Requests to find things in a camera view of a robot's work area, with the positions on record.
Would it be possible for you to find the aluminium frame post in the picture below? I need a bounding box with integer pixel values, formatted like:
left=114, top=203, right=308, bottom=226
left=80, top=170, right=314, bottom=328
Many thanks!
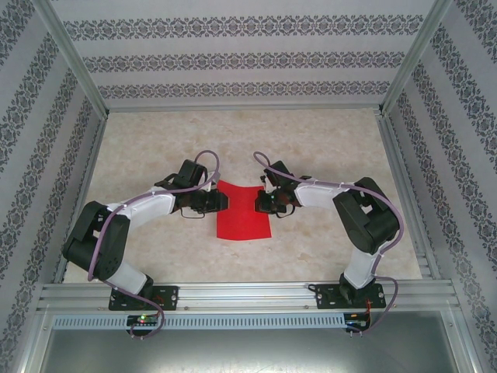
left=33, top=0, right=109, bottom=117
left=377, top=0, right=455, bottom=116

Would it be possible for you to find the aluminium frame beam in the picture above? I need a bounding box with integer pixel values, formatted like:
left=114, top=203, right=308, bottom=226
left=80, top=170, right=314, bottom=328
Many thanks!
left=13, top=306, right=54, bottom=373
left=446, top=306, right=485, bottom=373

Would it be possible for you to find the slotted grey cable tray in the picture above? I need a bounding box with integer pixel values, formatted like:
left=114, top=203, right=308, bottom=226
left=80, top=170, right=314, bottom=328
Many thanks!
left=52, top=312, right=346, bottom=331

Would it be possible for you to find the aluminium table side rail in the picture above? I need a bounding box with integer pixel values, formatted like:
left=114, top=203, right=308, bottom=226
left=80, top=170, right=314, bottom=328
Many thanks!
left=377, top=114, right=443, bottom=280
left=53, top=114, right=109, bottom=284

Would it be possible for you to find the grey metal sheet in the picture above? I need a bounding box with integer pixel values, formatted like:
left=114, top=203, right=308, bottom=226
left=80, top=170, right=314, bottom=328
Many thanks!
left=38, top=329, right=469, bottom=373

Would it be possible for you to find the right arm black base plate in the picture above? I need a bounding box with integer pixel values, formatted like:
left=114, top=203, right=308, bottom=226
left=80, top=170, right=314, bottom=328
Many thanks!
left=315, top=282, right=385, bottom=311

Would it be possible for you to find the aluminium mounting rail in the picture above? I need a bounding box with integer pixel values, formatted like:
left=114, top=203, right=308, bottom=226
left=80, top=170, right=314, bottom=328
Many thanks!
left=36, top=281, right=455, bottom=312

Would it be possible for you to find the aluminium back rail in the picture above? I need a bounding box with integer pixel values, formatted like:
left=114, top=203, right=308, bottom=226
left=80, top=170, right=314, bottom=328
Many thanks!
left=104, top=103, right=384, bottom=114

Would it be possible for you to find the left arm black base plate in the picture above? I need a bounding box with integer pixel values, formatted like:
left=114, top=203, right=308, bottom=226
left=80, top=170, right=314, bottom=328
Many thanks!
left=108, top=285, right=179, bottom=312

